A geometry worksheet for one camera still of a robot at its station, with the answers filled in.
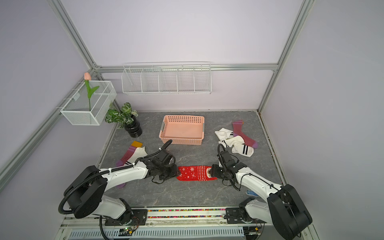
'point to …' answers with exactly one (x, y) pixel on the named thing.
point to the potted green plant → (125, 117)
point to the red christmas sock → (195, 173)
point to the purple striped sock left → (132, 148)
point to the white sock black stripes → (237, 143)
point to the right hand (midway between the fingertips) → (213, 171)
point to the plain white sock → (223, 133)
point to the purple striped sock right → (237, 129)
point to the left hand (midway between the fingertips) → (178, 175)
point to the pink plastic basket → (183, 130)
